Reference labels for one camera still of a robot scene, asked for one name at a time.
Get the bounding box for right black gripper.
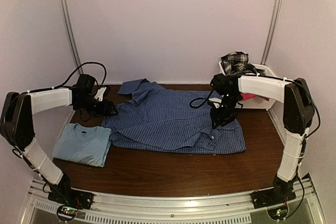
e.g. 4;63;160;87
210;93;240;130

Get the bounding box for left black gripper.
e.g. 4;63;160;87
75;96;118;118

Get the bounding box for light blue printed t-shirt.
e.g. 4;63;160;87
52;123;111;167

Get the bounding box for blue dotted shirt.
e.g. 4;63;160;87
102;79;246;154

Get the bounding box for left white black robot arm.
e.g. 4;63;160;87
1;74;118;205

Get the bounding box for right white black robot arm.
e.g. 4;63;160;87
208;73;317;204

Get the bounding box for white plastic laundry basket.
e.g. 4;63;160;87
218;62;275;111

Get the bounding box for pink garment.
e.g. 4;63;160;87
241;93;269;101

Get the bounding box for dark plaid shirt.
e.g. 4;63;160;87
220;51;266;76

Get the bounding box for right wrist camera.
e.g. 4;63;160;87
208;98;222;108

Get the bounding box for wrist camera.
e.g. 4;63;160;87
94;86;110;102
208;98;222;108

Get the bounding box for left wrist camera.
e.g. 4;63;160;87
94;86;110;102

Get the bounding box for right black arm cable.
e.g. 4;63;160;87
189;90;215;110

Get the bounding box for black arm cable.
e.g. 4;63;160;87
52;62;108;91
189;90;215;110

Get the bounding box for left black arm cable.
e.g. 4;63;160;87
52;62;108;91

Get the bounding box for front aluminium frame rail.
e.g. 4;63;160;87
19;178;326;223

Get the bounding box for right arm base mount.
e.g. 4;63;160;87
250;188;296;222

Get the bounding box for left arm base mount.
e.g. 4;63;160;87
48;189;93;222

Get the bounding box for left aluminium frame post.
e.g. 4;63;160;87
59;0;83;74

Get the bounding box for aluminium frame post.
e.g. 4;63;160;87
260;0;284;65
59;0;83;74

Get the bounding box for right aluminium frame post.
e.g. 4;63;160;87
260;0;284;65

